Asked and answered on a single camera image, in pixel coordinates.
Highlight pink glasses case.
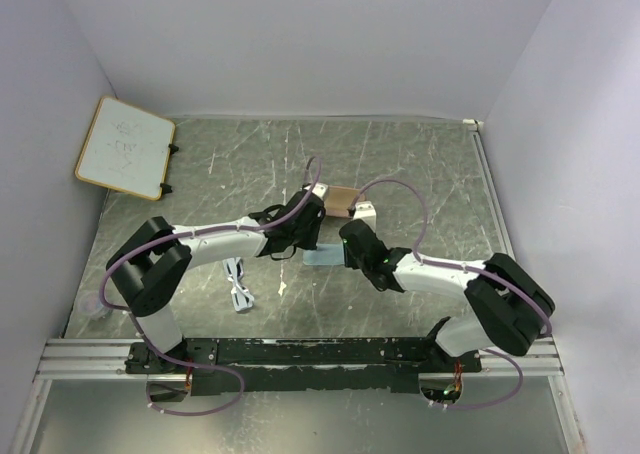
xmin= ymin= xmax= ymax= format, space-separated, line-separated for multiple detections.
xmin=324 ymin=185 xmax=359 ymax=218

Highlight small whiteboard with orange frame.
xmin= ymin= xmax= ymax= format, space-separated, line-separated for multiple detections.
xmin=75 ymin=96 xmax=179 ymax=201

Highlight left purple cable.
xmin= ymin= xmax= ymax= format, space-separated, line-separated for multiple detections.
xmin=99 ymin=154 xmax=324 ymax=416

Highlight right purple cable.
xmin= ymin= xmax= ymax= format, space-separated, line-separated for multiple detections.
xmin=349 ymin=177 xmax=555 ymax=411

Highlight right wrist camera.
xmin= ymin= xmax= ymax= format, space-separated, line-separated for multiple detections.
xmin=349 ymin=201 xmax=377 ymax=231

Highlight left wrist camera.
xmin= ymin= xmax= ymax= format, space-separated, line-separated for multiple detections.
xmin=303 ymin=183 xmax=329 ymax=200

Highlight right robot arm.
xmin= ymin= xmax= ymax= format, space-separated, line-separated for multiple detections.
xmin=339 ymin=220 xmax=555 ymax=372

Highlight white sunglasses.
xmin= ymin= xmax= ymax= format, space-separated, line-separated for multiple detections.
xmin=222 ymin=257 xmax=255 ymax=313

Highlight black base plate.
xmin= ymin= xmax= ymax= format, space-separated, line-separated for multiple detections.
xmin=124 ymin=337 xmax=481 ymax=396

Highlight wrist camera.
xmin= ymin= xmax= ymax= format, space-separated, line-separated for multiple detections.
xmin=303 ymin=183 xmax=329 ymax=200
xmin=349 ymin=201 xmax=377 ymax=231

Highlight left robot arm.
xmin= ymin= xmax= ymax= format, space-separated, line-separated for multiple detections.
xmin=107 ymin=184 xmax=329 ymax=373

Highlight aluminium rail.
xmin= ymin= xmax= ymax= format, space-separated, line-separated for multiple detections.
xmin=35 ymin=338 xmax=565 ymax=380

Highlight light blue cleaning cloth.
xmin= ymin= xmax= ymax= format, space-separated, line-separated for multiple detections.
xmin=303 ymin=244 xmax=345 ymax=267

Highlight purple cable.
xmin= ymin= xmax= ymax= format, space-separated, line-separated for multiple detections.
xmin=349 ymin=177 xmax=555 ymax=411
xmin=99 ymin=154 xmax=324 ymax=416

